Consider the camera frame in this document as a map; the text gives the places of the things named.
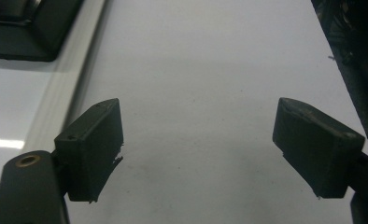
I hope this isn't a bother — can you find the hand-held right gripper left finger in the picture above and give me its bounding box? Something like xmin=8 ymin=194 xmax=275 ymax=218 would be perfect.
xmin=53 ymin=98 xmax=124 ymax=203

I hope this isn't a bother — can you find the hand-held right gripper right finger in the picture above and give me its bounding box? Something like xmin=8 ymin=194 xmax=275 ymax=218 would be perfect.
xmin=272 ymin=96 xmax=366 ymax=200

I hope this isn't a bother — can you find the black whiteboard eraser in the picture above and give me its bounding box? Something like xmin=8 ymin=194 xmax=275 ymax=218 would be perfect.
xmin=0 ymin=0 xmax=85 ymax=63

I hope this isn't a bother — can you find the white table cover panel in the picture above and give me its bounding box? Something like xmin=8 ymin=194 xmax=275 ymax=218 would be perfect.
xmin=64 ymin=0 xmax=368 ymax=224

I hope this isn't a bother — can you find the whiteboard with metal frame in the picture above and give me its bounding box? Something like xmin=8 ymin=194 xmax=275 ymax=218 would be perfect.
xmin=0 ymin=0 xmax=107 ymax=191

